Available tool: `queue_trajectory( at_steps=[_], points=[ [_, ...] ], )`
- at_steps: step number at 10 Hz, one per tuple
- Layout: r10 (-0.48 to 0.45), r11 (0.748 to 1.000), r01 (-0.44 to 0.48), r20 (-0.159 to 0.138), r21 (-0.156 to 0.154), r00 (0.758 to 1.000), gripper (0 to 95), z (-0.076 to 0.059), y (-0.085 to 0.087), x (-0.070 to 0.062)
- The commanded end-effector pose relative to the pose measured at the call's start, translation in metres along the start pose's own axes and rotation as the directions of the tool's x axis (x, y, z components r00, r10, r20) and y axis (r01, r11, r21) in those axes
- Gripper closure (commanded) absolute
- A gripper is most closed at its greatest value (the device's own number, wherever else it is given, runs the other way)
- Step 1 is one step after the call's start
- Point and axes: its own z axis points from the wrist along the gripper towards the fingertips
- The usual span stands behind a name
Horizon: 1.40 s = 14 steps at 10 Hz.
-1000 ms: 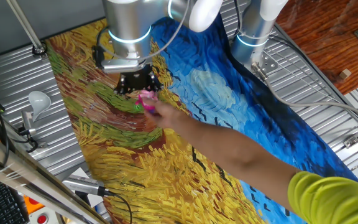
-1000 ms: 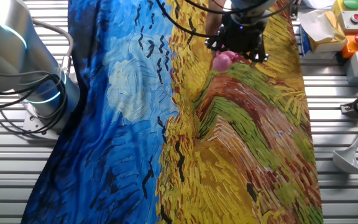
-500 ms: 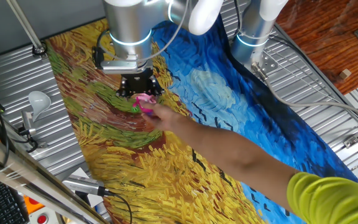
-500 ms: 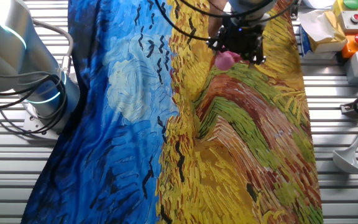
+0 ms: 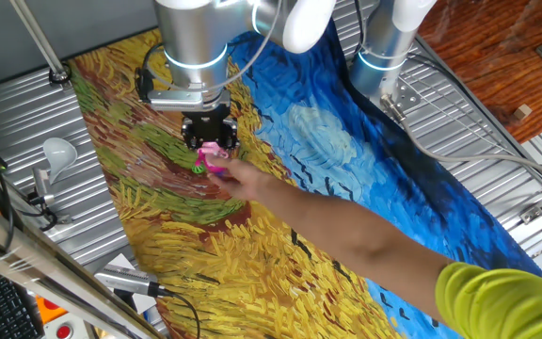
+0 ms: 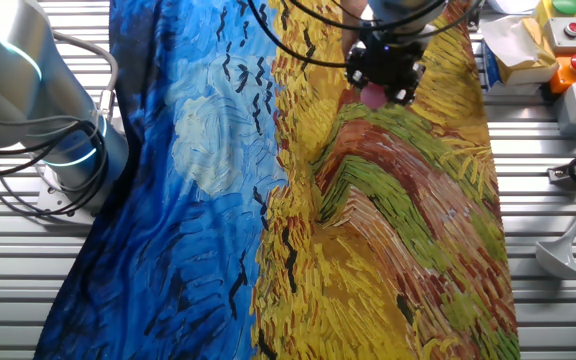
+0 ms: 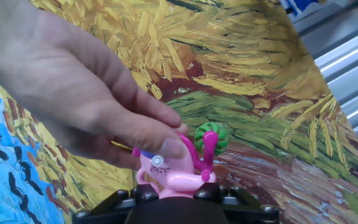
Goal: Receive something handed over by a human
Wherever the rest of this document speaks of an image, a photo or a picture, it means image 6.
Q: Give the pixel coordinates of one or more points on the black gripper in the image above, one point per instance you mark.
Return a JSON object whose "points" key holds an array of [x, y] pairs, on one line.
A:
{"points": [[388, 67]]}

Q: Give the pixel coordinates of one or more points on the pink soft object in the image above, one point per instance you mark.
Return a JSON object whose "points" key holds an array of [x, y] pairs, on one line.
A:
{"points": [[373, 96]]}

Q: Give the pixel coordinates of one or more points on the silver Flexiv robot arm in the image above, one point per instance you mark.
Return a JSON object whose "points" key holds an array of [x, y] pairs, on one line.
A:
{"points": [[18, 75]]}

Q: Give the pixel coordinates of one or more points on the person's hand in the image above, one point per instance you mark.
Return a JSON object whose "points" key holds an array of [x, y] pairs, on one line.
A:
{"points": [[352, 27]]}

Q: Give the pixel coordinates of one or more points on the blue white carton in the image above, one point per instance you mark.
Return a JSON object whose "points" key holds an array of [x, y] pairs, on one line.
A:
{"points": [[492, 70]]}

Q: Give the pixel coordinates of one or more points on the cardboard box with paper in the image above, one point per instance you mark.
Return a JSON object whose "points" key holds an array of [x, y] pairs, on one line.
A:
{"points": [[518, 47]]}

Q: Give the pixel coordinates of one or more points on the Van Gogh painting tablecloth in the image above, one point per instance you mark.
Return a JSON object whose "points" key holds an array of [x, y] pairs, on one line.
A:
{"points": [[318, 225]]}

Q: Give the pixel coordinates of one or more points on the yellow box green button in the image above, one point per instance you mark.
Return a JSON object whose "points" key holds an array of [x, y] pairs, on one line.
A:
{"points": [[560, 10]]}

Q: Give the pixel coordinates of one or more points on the grey box red button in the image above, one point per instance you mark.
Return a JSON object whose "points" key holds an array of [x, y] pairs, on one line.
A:
{"points": [[568, 34]]}

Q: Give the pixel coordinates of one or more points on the orange box red button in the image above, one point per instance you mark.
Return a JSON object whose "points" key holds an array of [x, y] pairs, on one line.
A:
{"points": [[573, 72]]}

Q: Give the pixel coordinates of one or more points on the white plastic ladle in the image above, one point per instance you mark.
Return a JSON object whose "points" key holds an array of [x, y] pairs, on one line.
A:
{"points": [[560, 255]]}

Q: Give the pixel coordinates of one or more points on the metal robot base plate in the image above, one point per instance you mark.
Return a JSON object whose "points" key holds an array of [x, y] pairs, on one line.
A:
{"points": [[63, 205]]}

